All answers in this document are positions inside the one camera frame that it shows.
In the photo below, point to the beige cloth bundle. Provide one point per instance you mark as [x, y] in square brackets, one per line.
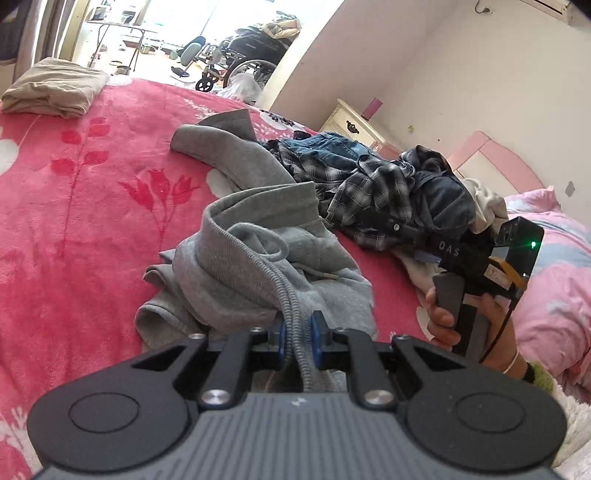
[281, 27]

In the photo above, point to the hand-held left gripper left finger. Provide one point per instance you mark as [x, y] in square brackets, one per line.
[279, 339]

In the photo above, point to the person's right hand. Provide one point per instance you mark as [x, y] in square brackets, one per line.
[441, 318]

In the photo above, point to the pink floral quilt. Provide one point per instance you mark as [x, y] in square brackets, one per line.
[563, 286]

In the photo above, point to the pink headboard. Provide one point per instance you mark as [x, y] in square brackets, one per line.
[498, 161]

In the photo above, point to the folding table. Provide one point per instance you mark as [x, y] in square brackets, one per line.
[115, 24]

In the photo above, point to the dark plaid shirt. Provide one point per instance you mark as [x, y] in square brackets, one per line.
[369, 194]

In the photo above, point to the wall socket with plug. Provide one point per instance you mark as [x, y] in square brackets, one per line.
[484, 8]

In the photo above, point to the person's right forearm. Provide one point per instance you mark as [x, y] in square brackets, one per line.
[503, 355]

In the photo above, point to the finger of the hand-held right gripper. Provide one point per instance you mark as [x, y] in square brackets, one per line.
[396, 228]

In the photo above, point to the grey hoodie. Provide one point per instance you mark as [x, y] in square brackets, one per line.
[258, 203]

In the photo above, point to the grey curtain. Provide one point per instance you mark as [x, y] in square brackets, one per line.
[51, 27]

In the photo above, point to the red floral blanket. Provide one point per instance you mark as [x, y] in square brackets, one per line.
[69, 230]

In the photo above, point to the beige folded cloth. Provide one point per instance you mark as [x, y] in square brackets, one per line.
[51, 87]

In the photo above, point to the dark navy garment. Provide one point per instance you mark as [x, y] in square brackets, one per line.
[443, 198]

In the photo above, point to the black wheelchair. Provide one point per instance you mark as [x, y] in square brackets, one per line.
[249, 50]

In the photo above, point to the person's fuzzy white robe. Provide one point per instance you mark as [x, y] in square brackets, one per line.
[575, 415]

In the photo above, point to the white air conditioner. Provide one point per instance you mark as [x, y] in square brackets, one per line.
[549, 7]

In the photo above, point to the green sleeve cuff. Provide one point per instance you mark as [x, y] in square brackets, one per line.
[542, 378]

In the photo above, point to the cream nightstand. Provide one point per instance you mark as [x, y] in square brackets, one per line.
[351, 122]

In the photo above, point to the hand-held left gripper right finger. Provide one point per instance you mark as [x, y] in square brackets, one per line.
[317, 337]

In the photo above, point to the pink card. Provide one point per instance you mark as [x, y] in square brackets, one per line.
[373, 108]

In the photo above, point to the blue denim jeans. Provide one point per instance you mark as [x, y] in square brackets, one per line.
[337, 145]

